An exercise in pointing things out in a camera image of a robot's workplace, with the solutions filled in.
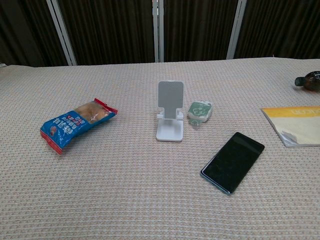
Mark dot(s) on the black smartphone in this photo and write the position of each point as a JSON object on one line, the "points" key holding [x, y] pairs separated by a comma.
{"points": [[232, 163]]}

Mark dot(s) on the white folding phone stand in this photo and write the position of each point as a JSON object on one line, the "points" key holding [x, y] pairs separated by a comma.
{"points": [[170, 100]]}

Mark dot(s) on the green wet wipes packet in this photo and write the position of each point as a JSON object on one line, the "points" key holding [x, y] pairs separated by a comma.
{"points": [[200, 110]]}

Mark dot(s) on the beige woven tablecloth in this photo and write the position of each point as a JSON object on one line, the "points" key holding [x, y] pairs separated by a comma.
{"points": [[125, 190]]}

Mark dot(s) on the blue red snack bag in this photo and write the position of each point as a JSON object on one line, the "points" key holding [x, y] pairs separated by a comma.
{"points": [[65, 127]]}

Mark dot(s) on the dark fabric screen panel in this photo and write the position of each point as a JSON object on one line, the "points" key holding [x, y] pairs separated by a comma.
{"points": [[197, 30], [107, 30], [282, 27], [27, 30]]}

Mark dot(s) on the yellow cream book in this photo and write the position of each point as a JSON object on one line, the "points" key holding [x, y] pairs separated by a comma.
{"points": [[297, 125]]}

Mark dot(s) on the dark brown labelled bottle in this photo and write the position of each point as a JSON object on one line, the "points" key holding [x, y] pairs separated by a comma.
{"points": [[310, 81]]}

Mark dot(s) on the white screen frame post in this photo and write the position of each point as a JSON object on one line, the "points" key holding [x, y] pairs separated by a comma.
{"points": [[62, 35], [157, 32], [236, 30]]}

